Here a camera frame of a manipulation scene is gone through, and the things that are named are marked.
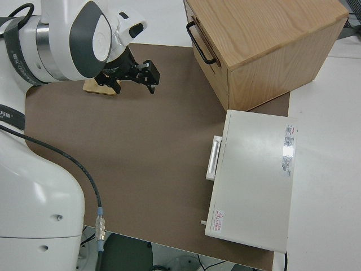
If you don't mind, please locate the wooden mug rack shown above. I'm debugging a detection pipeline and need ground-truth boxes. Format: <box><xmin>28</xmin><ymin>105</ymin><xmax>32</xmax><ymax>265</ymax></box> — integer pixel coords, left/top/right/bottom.
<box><xmin>82</xmin><ymin>78</ymin><xmax>125</xmax><ymax>99</ymax></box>

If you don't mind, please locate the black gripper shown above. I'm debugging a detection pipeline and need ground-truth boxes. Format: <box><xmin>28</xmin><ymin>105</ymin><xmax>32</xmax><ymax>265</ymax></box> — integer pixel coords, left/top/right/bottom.
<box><xmin>94</xmin><ymin>46</ymin><xmax>161</xmax><ymax>95</ymax></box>

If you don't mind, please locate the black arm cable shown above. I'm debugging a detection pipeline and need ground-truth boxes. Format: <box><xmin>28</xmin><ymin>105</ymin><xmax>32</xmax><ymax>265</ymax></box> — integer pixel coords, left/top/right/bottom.
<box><xmin>0</xmin><ymin>3</ymin><xmax>34</xmax><ymax>39</ymax></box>

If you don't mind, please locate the wooden box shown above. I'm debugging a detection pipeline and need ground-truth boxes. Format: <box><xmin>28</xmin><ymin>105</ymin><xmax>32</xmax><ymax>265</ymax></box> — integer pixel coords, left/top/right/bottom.
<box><xmin>183</xmin><ymin>0</ymin><xmax>350</xmax><ymax>112</ymax></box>

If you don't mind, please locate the black box handle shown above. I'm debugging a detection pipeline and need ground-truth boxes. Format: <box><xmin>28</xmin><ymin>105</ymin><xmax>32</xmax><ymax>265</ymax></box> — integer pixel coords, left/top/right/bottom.
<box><xmin>186</xmin><ymin>21</ymin><xmax>218</xmax><ymax>66</ymax></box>

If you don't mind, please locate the black cable with metal connector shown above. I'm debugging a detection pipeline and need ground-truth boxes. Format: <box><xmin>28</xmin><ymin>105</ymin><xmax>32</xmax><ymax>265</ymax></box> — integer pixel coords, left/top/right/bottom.
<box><xmin>0</xmin><ymin>124</ymin><xmax>107</xmax><ymax>271</ymax></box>

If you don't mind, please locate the white toaster oven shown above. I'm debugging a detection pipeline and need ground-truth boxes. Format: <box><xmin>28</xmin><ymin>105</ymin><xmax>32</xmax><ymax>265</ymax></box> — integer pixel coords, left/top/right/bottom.
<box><xmin>200</xmin><ymin>109</ymin><xmax>299</xmax><ymax>253</ymax></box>

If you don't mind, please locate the brown table mat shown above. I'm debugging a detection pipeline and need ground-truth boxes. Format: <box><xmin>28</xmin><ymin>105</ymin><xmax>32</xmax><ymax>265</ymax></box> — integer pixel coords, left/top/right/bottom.
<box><xmin>23</xmin><ymin>42</ymin><xmax>292</xmax><ymax>271</ymax></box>

